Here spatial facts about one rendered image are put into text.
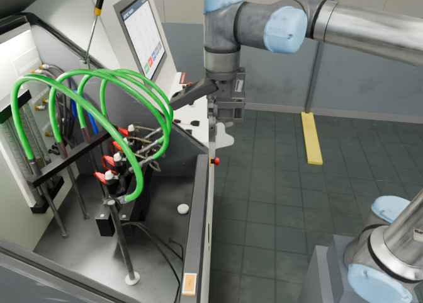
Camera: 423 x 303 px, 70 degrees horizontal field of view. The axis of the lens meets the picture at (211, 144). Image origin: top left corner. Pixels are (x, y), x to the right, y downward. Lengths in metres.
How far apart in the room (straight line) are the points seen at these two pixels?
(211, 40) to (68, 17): 0.60
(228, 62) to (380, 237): 0.46
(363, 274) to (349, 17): 0.49
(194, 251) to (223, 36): 0.55
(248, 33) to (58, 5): 0.69
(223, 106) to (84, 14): 0.59
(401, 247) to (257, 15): 0.49
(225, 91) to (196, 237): 0.43
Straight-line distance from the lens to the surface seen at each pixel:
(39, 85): 1.12
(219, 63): 0.62
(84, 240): 1.11
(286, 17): 0.54
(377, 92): 3.52
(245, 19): 0.57
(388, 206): 0.83
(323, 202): 2.43
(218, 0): 0.59
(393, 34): 0.63
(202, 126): 1.27
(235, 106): 0.66
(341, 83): 3.38
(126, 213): 0.94
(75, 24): 1.10
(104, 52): 1.09
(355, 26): 0.63
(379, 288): 0.73
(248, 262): 1.99
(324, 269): 1.07
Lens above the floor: 1.66
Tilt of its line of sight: 36 degrees down
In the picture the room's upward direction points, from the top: straight up
